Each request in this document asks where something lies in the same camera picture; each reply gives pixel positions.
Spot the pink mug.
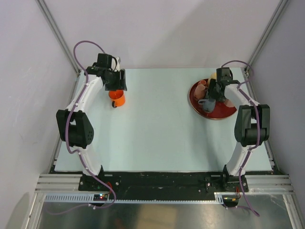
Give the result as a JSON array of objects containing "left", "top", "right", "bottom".
[{"left": 193, "top": 84, "right": 207, "bottom": 100}]

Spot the aluminium frame post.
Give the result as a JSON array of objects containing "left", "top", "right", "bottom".
[
  {"left": 35, "top": 0, "right": 80, "bottom": 76},
  {"left": 248, "top": 0, "right": 291, "bottom": 67}
]

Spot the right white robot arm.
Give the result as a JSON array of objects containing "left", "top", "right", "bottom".
[{"left": 207, "top": 67, "right": 270, "bottom": 192}]

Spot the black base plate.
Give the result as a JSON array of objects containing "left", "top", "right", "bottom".
[{"left": 78, "top": 172, "right": 249, "bottom": 201}]

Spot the left aluminium frame post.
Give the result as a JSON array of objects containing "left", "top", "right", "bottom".
[{"left": 35, "top": 0, "right": 80, "bottom": 76}]

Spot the small pink cup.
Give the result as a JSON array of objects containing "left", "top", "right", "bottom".
[{"left": 199, "top": 80, "right": 207, "bottom": 85}]

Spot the white cable duct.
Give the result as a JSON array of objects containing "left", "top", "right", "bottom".
[{"left": 44, "top": 193, "right": 224, "bottom": 205}]

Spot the pale pink cup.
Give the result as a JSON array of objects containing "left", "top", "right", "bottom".
[{"left": 224, "top": 99, "right": 235, "bottom": 108}]

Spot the grey mug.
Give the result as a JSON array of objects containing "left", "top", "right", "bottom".
[{"left": 198, "top": 98, "right": 216, "bottom": 113}]

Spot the orange mug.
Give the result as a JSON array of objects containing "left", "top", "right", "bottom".
[{"left": 108, "top": 90, "right": 125, "bottom": 108}]

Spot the right aluminium frame post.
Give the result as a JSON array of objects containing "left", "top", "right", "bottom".
[{"left": 248, "top": 0, "right": 291, "bottom": 67}]

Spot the red round tray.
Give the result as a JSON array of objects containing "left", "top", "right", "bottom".
[{"left": 189, "top": 78, "right": 238, "bottom": 120}]

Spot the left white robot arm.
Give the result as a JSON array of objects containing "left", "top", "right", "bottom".
[{"left": 56, "top": 53, "right": 127, "bottom": 190}]

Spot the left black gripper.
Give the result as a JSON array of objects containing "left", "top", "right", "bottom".
[{"left": 105, "top": 69, "right": 126, "bottom": 92}]

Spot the aluminium rail bar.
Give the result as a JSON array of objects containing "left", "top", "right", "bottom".
[{"left": 245, "top": 175, "right": 294, "bottom": 194}]

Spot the yellow mug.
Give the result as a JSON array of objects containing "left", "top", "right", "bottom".
[{"left": 207, "top": 73, "right": 217, "bottom": 85}]

